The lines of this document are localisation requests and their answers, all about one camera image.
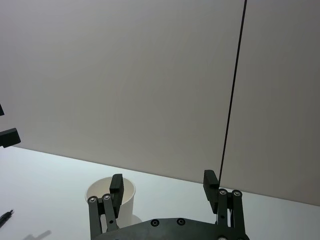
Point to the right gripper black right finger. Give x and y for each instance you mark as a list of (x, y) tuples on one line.
[(211, 190)]

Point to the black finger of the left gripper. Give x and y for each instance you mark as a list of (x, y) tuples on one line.
[(10, 137), (1, 110)]

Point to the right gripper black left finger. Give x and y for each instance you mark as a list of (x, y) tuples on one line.
[(117, 197)]

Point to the white paper cup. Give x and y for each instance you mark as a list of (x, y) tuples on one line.
[(126, 202)]

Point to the black pen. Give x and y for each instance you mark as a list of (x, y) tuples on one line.
[(6, 218)]

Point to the pale wall with black seam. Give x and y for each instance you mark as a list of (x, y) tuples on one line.
[(125, 75)]

